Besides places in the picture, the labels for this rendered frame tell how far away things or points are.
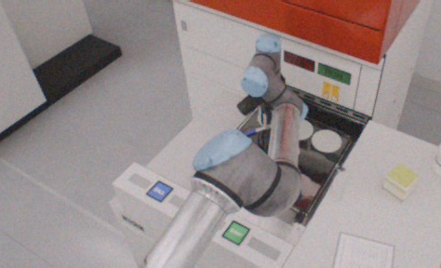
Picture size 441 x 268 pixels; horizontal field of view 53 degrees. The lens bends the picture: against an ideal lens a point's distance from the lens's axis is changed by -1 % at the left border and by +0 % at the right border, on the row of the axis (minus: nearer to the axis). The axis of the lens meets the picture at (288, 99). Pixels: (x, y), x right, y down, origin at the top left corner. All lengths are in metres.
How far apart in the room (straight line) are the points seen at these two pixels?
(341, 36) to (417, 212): 0.54
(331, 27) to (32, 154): 2.14
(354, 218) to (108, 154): 1.86
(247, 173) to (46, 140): 2.26
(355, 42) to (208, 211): 0.67
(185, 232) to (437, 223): 0.72
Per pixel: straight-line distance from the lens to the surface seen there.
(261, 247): 1.19
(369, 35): 1.25
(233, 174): 0.85
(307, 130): 1.52
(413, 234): 1.25
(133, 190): 1.34
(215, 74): 1.77
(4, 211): 2.76
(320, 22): 1.29
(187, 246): 0.84
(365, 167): 1.35
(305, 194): 1.35
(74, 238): 2.50
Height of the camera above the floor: 2.00
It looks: 43 degrees down
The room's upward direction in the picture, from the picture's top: 2 degrees clockwise
